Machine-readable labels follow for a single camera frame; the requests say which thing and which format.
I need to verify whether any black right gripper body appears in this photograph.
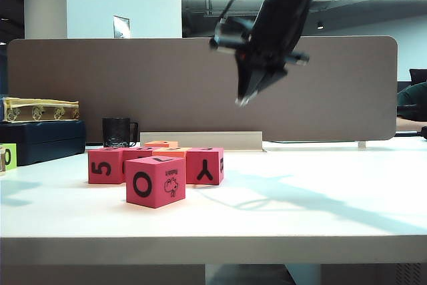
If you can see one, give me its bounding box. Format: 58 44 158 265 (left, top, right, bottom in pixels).
209 27 310 76

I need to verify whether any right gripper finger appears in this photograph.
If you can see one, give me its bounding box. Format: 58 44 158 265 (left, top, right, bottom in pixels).
235 56 264 106
245 70 288 106

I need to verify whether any pink block Y B four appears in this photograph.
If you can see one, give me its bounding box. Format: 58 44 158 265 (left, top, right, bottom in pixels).
185 147 225 186

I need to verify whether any orange block Q two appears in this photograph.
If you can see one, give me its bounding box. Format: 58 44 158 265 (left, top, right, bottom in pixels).
151 146 193 160

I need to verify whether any pink block zero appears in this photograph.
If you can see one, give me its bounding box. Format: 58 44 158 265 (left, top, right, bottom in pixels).
121 146 157 174

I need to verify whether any pink block five two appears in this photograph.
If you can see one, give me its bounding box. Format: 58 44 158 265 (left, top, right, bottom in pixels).
87 150 126 185

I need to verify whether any green foam letter block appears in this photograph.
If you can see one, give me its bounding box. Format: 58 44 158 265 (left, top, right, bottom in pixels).
0 144 17 171

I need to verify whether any orange block eight U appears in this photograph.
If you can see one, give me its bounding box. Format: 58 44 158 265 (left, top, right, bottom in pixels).
145 140 179 148

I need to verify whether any brown desk divider panel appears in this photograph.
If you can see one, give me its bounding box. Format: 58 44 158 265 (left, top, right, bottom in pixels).
6 35 400 142

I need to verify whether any black mug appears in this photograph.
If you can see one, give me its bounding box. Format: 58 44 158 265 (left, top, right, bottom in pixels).
101 117 139 149

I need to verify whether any pink block O rabbit seven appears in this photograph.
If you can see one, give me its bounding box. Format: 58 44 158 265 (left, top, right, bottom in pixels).
125 156 186 210

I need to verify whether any light wooden desk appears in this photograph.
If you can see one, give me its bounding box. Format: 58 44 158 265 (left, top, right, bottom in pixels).
395 119 427 136

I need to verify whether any dark blue storage box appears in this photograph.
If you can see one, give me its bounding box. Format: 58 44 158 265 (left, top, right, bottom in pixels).
0 119 87 168

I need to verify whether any dark ventilation grille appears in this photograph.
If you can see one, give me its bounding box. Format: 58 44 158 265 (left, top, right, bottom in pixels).
394 262 423 285

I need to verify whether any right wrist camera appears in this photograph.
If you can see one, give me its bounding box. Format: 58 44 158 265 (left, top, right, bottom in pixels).
216 17 257 38

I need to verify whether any small wall poster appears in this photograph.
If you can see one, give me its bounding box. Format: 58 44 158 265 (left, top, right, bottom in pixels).
112 15 131 40

